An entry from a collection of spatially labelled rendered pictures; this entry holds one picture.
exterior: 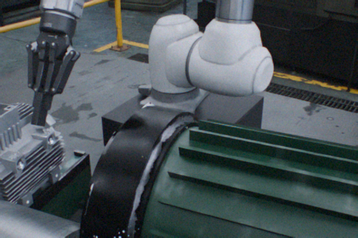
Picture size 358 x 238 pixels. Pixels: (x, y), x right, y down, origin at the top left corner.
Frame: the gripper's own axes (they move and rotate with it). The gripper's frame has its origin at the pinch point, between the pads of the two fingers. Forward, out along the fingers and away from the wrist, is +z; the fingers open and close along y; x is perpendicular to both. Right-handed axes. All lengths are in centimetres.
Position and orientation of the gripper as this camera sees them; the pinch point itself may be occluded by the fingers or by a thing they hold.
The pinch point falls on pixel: (41, 109)
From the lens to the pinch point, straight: 100.8
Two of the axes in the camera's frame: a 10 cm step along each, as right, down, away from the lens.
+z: -1.9, 9.8, -0.1
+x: 3.4, 0.8, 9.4
